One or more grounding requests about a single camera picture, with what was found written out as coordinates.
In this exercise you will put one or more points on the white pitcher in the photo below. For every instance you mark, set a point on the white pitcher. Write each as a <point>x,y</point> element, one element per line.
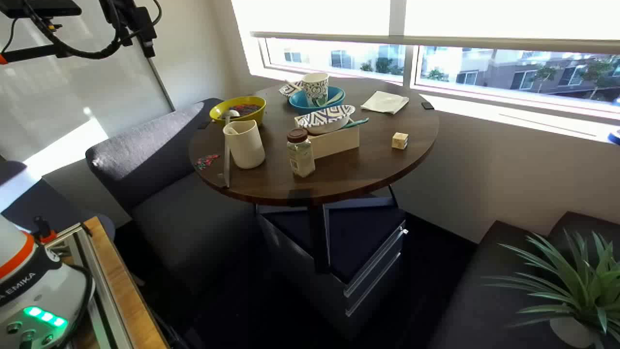
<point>244,147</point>

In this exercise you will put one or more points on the small cream bottle brown cap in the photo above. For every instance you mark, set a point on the small cream bottle brown cap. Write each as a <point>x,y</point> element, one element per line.
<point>300,157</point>

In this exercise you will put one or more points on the dark grey bench seat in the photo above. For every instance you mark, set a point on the dark grey bench seat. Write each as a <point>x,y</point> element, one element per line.
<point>477,290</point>

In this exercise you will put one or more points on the small black flat object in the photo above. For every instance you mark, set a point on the small black flat object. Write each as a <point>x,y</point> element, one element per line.
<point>426,104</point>

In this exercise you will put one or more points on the white paper napkin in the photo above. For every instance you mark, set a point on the white paper napkin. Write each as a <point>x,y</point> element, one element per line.
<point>384,100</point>

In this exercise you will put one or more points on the spilled colourful cereal pile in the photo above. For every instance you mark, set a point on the spilled colourful cereal pile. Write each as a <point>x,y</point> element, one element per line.
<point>206,160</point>

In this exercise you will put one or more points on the patterned paper cup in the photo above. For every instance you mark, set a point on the patterned paper cup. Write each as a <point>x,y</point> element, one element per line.
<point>314,87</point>

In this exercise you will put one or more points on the wooden bench top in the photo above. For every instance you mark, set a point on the wooden bench top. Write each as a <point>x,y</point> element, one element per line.
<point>128,302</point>

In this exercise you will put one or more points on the blue bowl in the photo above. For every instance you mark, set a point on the blue bowl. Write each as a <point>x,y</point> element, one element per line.
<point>299,102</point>

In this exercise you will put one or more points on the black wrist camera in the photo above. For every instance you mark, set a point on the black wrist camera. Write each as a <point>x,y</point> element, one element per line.
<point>39,7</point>

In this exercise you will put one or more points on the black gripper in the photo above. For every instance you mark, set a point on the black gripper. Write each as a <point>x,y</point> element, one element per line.
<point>118,13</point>

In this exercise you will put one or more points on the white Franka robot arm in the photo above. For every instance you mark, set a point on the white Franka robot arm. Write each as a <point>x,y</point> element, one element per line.
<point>31,302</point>

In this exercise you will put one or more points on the small white packet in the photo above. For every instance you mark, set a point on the small white packet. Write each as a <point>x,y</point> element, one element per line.
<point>289,87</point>

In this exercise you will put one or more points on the window with white frame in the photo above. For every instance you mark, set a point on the window with white frame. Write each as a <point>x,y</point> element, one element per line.
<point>516,73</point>

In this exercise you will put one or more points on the yellow bowl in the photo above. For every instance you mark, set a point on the yellow bowl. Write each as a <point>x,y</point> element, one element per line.
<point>256,112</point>

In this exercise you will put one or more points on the cream rectangular box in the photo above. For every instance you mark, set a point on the cream rectangular box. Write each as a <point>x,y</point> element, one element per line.
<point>335,143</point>

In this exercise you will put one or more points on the black stand with orange clamps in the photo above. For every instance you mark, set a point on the black stand with orange clamps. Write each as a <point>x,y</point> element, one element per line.
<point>25,52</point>

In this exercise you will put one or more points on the black white patterned bowl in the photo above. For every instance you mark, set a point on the black white patterned bowl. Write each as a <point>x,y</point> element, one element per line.
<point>322,118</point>

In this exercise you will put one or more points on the blue object on sill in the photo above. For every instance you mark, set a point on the blue object on sill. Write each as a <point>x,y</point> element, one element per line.
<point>614,135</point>

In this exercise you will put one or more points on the teal spoon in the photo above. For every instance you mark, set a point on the teal spoon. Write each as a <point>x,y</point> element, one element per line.
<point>357,120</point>

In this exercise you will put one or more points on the grey filing cabinet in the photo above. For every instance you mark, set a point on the grey filing cabinet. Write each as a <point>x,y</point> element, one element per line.
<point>361,244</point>

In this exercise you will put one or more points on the aluminium profile frame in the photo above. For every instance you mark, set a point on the aluminium profile frame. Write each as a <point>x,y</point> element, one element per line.
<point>97,283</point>

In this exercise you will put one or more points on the green potted plant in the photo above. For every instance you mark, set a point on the green potted plant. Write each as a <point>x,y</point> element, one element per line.
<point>581,283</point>

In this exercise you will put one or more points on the round dark wooden table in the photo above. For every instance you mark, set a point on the round dark wooden table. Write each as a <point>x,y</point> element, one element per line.
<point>361,164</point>

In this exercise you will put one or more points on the grey upholstered sofa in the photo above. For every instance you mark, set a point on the grey upholstered sofa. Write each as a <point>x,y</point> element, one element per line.
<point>186,224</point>

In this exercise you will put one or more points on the small yellow cube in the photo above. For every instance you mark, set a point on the small yellow cube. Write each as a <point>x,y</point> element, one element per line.
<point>399,139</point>

